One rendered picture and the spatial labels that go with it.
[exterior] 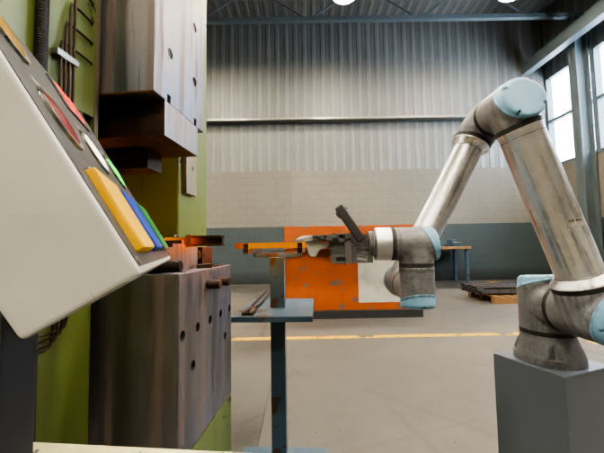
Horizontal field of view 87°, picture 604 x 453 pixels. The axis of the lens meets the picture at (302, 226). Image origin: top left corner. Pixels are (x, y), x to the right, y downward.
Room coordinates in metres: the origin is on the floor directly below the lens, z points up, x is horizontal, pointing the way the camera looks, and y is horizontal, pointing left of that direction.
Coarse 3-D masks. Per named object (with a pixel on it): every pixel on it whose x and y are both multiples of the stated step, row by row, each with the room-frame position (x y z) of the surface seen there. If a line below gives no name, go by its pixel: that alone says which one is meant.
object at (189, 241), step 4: (188, 236) 0.90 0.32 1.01; (192, 236) 0.91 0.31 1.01; (196, 236) 0.91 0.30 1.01; (200, 236) 0.91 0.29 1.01; (204, 236) 0.91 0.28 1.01; (208, 236) 0.91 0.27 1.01; (212, 236) 0.90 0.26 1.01; (216, 236) 0.90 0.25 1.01; (220, 236) 0.90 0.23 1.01; (224, 236) 0.93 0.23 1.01; (184, 240) 0.91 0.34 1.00; (188, 240) 0.90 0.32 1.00; (192, 240) 0.92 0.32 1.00; (196, 240) 0.92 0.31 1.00; (200, 240) 0.92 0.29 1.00; (204, 240) 0.91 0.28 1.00; (208, 240) 0.91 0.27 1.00; (212, 240) 0.91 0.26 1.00; (216, 240) 0.91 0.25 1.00; (220, 240) 0.91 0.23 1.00; (184, 244) 0.91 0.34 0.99; (188, 244) 0.90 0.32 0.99; (192, 244) 0.91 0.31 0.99; (196, 244) 0.91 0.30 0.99; (200, 244) 0.91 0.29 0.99; (204, 244) 0.91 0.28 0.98; (208, 244) 0.90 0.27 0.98; (212, 244) 0.90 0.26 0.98; (216, 244) 0.90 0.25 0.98; (220, 244) 0.90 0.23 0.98; (224, 244) 0.93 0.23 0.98
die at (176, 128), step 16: (112, 112) 0.82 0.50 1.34; (128, 112) 0.81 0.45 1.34; (144, 112) 0.81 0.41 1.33; (160, 112) 0.80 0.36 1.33; (176, 112) 0.86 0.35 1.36; (112, 128) 0.82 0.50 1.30; (128, 128) 0.81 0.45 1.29; (144, 128) 0.81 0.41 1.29; (160, 128) 0.80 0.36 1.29; (176, 128) 0.86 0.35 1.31; (192, 128) 0.96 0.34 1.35; (112, 144) 0.87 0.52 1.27; (128, 144) 0.87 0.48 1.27; (144, 144) 0.87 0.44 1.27; (160, 144) 0.87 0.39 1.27; (176, 144) 0.88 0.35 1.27; (192, 144) 0.97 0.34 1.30
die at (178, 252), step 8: (168, 240) 0.90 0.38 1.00; (176, 240) 0.90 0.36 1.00; (168, 248) 0.83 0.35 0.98; (176, 248) 0.87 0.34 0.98; (184, 248) 0.92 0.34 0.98; (192, 248) 0.97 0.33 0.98; (176, 256) 0.87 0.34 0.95; (184, 256) 0.92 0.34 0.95; (192, 256) 0.97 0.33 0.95; (184, 264) 0.92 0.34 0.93; (192, 264) 0.97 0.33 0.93
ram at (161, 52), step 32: (128, 0) 0.76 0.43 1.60; (160, 0) 0.78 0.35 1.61; (128, 32) 0.76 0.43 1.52; (160, 32) 0.78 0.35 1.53; (192, 32) 0.96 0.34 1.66; (128, 64) 0.76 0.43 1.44; (160, 64) 0.78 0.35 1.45; (192, 64) 0.96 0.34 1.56; (128, 96) 0.78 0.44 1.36; (160, 96) 0.79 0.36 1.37; (192, 96) 0.96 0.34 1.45
